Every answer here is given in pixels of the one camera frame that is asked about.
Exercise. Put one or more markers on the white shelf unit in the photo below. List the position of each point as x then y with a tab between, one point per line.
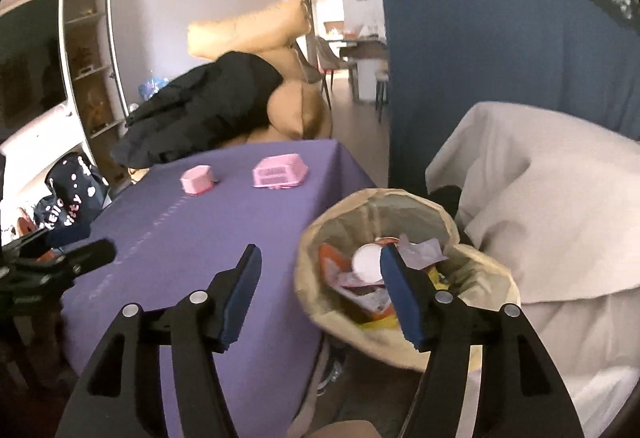
92	82

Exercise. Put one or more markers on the dining table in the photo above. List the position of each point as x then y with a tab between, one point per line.
368	59

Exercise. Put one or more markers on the orange silver snack bag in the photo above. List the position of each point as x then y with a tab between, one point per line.
336	272

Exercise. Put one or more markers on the pink slotted holder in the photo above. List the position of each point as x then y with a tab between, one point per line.
283	171

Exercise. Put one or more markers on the pink hexagonal box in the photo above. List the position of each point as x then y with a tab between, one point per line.
197	180

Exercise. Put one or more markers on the white tissue packet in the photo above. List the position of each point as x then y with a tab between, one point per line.
421	255

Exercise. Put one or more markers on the navy hello kitty bag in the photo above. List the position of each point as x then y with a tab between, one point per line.
78	193

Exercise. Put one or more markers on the red paper cup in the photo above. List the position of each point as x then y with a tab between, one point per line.
366	260

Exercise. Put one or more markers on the tan sofa cushions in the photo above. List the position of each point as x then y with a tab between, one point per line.
292	107

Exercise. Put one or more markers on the black jacket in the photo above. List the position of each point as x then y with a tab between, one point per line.
198	111

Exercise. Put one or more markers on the blue partition panel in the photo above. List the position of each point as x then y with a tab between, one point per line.
579	57

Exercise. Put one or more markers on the beige dining chair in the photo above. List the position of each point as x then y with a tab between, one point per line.
323	74

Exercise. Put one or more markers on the paper trash bag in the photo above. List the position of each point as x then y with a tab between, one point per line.
371	214

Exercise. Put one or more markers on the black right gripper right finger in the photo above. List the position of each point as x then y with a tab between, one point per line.
522	394

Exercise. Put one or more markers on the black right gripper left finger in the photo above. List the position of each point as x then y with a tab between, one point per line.
119	394

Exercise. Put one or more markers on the grey cloth sofa cover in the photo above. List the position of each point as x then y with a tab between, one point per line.
555	199

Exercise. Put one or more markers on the purple tablecloth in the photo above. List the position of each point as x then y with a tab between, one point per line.
170	244

